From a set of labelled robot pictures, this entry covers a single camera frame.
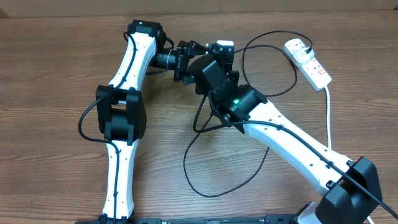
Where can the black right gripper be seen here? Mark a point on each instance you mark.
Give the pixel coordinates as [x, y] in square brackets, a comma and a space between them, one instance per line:
[236, 73]

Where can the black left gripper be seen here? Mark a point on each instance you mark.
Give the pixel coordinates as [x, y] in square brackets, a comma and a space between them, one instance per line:
[191, 48]

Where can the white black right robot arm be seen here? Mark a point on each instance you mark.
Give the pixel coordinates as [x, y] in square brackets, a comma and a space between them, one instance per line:
[350, 190]

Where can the white charger plug adapter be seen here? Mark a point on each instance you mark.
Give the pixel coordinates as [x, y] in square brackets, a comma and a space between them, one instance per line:
[303, 55]

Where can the white power strip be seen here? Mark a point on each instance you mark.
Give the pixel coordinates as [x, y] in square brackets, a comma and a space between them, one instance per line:
[313, 71]

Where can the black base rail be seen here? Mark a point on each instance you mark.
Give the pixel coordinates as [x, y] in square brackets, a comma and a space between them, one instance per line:
[211, 220]

